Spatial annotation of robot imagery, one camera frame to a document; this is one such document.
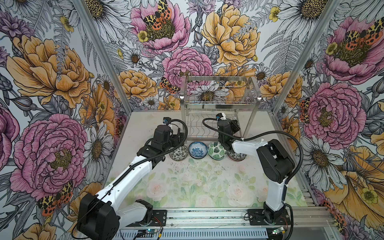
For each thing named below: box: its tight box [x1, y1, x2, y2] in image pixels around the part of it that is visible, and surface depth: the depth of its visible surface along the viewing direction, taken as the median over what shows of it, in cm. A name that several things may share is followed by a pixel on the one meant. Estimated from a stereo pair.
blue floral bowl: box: [188, 141, 208, 159], surface depth 96 cm
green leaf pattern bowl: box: [207, 141, 228, 161], surface depth 96 cm
